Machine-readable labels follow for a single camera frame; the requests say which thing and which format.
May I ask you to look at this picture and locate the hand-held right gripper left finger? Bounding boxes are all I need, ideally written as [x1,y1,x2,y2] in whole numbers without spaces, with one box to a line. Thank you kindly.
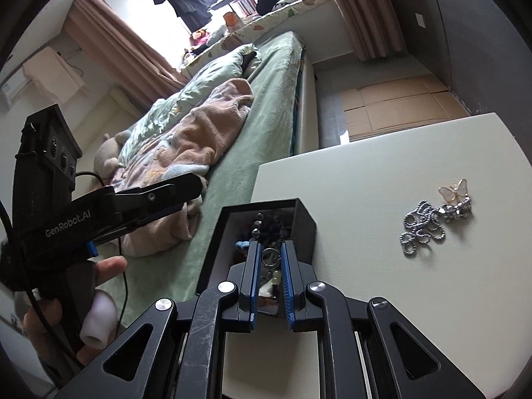
[54,241,262,399]

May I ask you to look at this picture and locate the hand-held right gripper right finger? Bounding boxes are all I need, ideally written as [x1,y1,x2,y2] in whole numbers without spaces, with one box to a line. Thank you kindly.
[280,241,487,399]

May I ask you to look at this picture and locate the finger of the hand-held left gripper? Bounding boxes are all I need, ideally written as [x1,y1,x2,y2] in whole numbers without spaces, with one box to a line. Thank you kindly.
[112,172,207,227]
[85,222,138,258]

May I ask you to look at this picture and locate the silver ring charm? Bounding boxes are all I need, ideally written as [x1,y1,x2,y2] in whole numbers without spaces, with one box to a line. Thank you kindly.
[261,247,284,267]

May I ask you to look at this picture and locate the black gift box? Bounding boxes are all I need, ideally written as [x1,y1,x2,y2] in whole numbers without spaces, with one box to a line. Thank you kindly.
[195,198,318,300]

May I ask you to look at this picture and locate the pile of mixed jewelry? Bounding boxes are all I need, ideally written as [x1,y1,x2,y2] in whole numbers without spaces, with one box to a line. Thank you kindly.
[235,212,287,258]

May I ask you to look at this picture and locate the silver ball chain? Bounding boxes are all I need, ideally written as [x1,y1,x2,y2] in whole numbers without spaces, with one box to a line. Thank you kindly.
[400,200,447,258]

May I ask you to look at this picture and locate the person's left hand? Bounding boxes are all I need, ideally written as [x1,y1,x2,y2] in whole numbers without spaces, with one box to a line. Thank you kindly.
[23,256,128,367]

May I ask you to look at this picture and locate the peach fleece blanket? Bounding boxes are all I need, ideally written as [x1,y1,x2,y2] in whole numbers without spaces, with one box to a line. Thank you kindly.
[110,78,254,256]

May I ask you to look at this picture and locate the beige plush toy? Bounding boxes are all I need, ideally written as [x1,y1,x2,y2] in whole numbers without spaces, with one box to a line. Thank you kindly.
[93,130,131,175]

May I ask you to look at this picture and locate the cream padded headboard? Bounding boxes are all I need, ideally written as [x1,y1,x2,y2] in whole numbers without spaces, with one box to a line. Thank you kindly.
[81,85,142,167]

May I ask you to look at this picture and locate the light green quilt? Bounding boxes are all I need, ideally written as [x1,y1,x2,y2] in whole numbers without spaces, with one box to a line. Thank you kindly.
[118,44,262,167]

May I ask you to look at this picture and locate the white air conditioner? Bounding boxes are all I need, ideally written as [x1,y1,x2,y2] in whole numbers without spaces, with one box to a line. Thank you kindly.
[0,70,32,111]

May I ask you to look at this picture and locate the bed with green sheet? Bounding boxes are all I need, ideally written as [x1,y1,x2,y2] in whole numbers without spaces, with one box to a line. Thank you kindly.
[100,31,321,325]

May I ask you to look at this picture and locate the cream cloth cover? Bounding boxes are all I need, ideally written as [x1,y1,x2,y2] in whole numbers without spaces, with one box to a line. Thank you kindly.
[23,47,88,102]

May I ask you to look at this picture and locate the pink curtain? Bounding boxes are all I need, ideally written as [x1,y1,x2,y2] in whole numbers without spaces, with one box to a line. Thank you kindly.
[314,0,406,61]
[64,0,188,100]

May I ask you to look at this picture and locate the pink stuffed toy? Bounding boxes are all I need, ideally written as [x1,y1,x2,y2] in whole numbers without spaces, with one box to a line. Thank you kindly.
[190,29,211,51]

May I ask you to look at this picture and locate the dark framed window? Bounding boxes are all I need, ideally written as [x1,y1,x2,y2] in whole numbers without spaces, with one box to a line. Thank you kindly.
[89,0,302,57]

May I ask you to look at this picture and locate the patterned window seat cushion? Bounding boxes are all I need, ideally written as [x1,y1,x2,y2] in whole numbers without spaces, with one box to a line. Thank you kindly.
[181,0,329,79]

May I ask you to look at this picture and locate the small grey folding table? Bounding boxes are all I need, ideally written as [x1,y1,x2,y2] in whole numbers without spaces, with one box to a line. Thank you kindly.
[210,0,255,12]

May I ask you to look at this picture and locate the flat cardboard sheets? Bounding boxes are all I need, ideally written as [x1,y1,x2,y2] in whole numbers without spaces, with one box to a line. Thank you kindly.
[343,74,472,142]

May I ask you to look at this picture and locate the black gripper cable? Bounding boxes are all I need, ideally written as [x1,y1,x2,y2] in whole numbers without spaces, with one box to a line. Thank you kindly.
[75,172,127,325]

